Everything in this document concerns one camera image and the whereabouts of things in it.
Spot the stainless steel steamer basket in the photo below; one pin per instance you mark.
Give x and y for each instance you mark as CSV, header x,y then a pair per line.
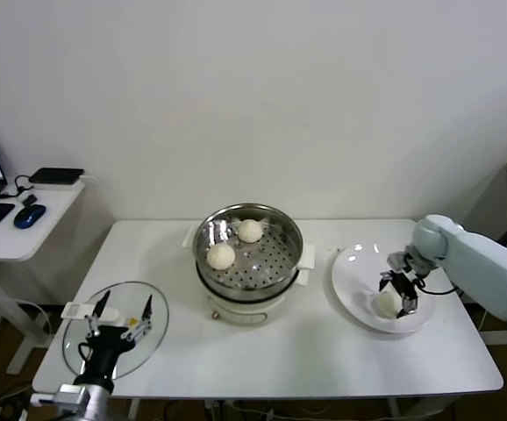
x,y
271,259

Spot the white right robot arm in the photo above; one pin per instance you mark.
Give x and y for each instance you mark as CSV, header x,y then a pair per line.
x,y
477,259

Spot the white side desk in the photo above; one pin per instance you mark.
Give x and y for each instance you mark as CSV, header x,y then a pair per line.
x,y
38,239

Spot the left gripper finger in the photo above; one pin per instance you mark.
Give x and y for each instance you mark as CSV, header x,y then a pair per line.
x,y
97,318
144,318

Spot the black flat device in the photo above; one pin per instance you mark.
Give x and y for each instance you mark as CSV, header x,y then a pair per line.
x,y
57,175

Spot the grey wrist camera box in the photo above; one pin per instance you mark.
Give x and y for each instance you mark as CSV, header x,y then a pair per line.
x,y
398,259

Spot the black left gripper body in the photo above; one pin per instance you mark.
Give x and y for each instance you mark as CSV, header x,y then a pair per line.
x,y
104,351

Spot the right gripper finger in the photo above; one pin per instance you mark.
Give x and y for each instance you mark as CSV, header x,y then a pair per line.
x,y
409,306
385,280

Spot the blue computer mouse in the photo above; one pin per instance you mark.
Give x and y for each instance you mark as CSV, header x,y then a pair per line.
x,y
30,215

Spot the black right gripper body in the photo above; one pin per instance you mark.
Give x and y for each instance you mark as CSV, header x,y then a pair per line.
x,y
406,287

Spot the small black adapter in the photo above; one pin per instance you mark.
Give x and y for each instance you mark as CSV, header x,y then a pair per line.
x,y
30,199

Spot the white steamed baozi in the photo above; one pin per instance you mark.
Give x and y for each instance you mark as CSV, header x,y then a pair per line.
x,y
386,304
221,256
249,230

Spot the white round plate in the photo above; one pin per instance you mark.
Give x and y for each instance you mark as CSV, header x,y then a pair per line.
x,y
354,280

